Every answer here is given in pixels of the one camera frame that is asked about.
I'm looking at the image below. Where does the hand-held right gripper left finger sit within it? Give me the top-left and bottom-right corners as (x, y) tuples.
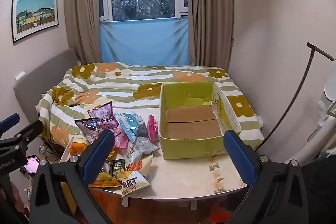
(30, 130), (116, 224)

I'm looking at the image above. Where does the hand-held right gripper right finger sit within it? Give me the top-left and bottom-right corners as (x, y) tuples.
(223, 130), (309, 224)

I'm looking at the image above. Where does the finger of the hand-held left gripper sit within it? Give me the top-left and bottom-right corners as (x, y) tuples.
(0, 113), (21, 134)
(0, 120), (44, 152)

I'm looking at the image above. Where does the yellow snack packet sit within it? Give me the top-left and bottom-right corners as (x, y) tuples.
(87, 171), (122, 188)

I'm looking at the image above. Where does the orange cream-topped snack packet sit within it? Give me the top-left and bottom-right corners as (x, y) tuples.
(68, 134), (90, 156)

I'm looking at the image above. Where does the pink striped snack packet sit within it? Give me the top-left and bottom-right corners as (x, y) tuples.
(112, 129), (130, 149)

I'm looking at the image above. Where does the yellow-green cardboard box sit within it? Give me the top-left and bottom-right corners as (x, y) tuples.
(158, 81), (241, 160)

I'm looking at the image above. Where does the phone with pink screen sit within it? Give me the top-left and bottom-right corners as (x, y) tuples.
(22, 155), (41, 176)

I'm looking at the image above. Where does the dark purple snack packet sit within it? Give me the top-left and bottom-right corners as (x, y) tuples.
(75, 117), (100, 146)

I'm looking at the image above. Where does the grey white snack packet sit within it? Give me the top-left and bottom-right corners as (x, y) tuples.
(123, 136), (160, 165)

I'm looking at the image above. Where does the white orange snack packet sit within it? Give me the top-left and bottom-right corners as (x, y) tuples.
(120, 154), (153, 198)

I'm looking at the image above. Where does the light blue snack packet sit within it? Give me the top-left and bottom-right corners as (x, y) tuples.
(115, 112), (148, 141)

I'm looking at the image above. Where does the grey bed headboard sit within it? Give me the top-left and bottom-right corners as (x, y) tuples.
(14, 48), (79, 123)

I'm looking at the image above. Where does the pink floral snack packet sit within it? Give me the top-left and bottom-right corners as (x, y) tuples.
(147, 115), (158, 141)

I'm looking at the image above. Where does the floral striped blanket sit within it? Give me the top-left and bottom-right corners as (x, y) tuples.
(37, 62), (264, 149)

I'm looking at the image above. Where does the white appliance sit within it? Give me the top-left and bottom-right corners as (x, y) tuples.
(316, 61), (336, 154)

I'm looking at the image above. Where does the light blue cloth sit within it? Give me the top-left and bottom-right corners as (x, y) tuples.
(99, 17), (189, 66)

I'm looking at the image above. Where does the beige curtain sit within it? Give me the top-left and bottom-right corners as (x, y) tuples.
(64, 0), (106, 65)
(186, 0), (235, 67)

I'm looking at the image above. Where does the framed wall picture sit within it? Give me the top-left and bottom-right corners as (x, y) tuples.
(12, 0), (59, 43)

